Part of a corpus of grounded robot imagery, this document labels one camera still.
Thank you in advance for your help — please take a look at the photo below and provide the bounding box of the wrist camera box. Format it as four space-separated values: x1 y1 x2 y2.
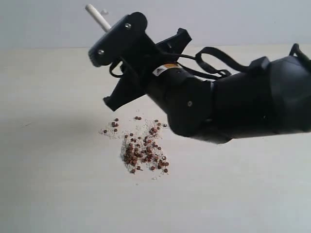
88 12 148 67

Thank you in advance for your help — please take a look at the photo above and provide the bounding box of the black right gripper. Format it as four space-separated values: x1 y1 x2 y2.
103 28 212 117

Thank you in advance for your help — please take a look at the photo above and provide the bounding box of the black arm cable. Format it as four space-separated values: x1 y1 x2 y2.
170 46 251 81

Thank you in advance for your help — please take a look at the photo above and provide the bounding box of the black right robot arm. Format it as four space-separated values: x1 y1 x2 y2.
98 29 311 144

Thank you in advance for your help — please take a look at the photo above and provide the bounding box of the white wall plug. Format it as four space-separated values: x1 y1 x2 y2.
102 9 109 15

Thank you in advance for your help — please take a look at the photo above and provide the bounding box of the white paint brush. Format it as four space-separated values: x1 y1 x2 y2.
85 4 111 33

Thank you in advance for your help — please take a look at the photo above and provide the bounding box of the pile of brown pellets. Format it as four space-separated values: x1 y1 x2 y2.
98 109 171 181

